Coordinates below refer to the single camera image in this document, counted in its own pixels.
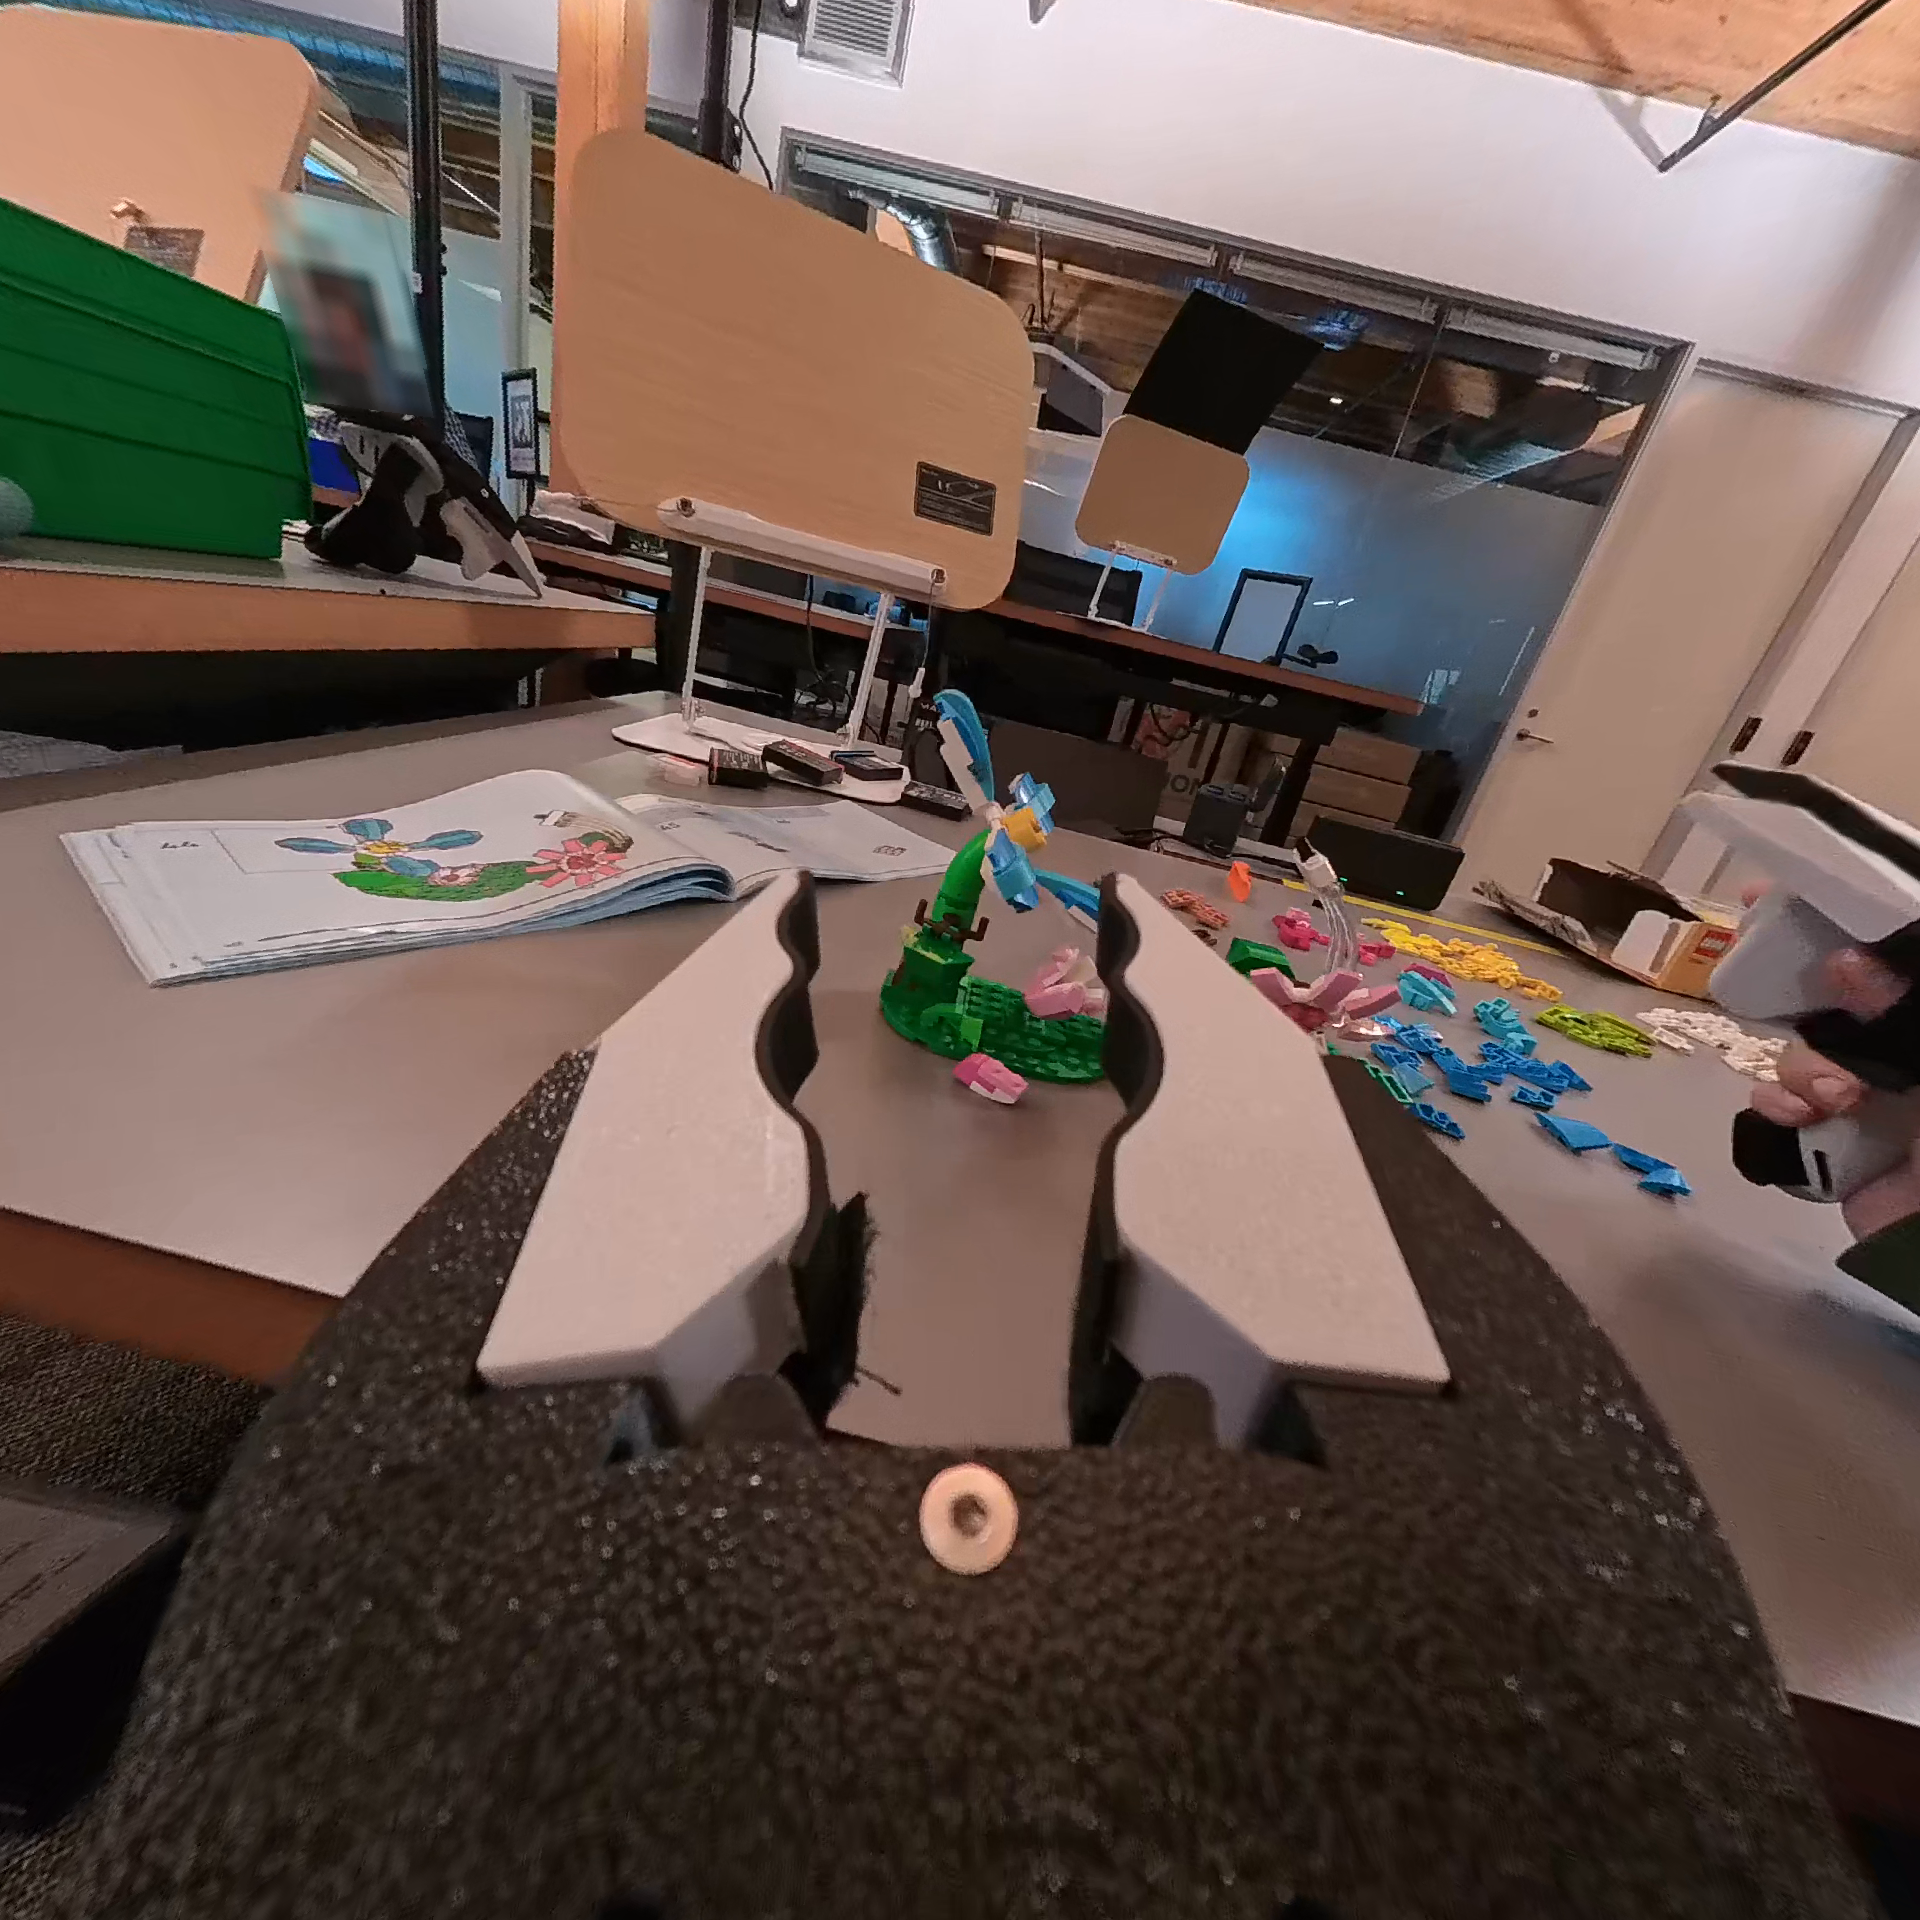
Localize pile of yellow lego pieces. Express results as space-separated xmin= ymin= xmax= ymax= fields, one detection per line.
xmin=1359 ymin=914 xmax=1562 ymax=1003

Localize pile of blue lego pieces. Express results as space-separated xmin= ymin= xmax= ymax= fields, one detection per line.
xmin=1359 ymin=961 xmax=1694 ymax=1203

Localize green plastic bin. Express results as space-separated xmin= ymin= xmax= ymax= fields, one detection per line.
xmin=0 ymin=195 xmax=313 ymax=560

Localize white door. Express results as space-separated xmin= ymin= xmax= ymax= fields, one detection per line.
xmin=1464 ymin=359 xmax=1920 ymax=904

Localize black tripod pole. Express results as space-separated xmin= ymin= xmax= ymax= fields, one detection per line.
xmin=402 ymin=0 xmax=454 ymax=429

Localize rounded wooden divider panel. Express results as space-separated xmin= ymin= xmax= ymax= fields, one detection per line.
xmin=0 ymin=7 xmax=325 ymax=301

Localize large wooden desk divider panel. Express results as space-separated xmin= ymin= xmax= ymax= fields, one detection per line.
xmin=551 ymin=128 xmax=1039 ymax=768

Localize tilted black panel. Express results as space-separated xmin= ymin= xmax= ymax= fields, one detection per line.
xmin=1123 ymin=287 xmax=1327 ymax=452

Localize brick-built bird and flower model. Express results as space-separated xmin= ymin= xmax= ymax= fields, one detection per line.
xmin=881 ymin=688 xmax=1120 ymax=1095

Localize black box with green light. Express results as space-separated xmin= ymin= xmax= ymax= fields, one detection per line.
xmin=1306 ymin=817 xmax=1467 ymax=913

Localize long dark office desk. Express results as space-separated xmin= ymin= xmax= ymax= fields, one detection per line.
xmin=930 ymin=592 xmax=1426 ymax=841

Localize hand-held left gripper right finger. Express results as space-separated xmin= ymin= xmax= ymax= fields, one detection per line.
xmin=1067 ymin=872 xmax=1456 ymax=1455

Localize small wooden desk divider panel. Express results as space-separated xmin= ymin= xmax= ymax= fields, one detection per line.
xmin=1075 ymin=417 xmax=1251 ymax=625

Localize wooden side desk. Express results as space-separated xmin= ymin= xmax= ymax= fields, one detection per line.
xmin=0 ymin=533 xmax=664 ymax=653

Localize pile of white lego pieces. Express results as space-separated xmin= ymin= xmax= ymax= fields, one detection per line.
xmin=1634 ymin=1005 xmax=1795 ymax=1082

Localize person's right hand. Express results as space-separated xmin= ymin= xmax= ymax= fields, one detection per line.
xmin=1747 ymin=945 xmax=1920 ymax=1243

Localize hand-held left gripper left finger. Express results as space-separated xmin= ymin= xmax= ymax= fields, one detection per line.
xmin=473 ymin=872 xmax=881 ymax=1450

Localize black and white plush toy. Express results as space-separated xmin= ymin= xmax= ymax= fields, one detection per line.
xmin=306 ymin=420 xmax=544 ymax=599

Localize cardboard box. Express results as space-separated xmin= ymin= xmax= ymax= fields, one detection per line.
xmin=1478 ymin=857 xmax=1749 ymax=999

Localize wall air vent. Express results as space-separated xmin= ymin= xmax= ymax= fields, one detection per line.
xmin=795 ymin=0 xmax=913 ymax=85

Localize lego instruction booklet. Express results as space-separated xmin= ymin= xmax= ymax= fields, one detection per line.
xmin=59 ymin=768 xmax=958 ymax=991

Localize pink lego flower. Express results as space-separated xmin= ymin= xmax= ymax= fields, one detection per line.
xmin=1249 ymin=965 xmax=1405 ymax=1041

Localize pink lego pieces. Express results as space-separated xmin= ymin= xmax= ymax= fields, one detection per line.
xmin=1271 ymin=908 xmax=1397 ymax=970

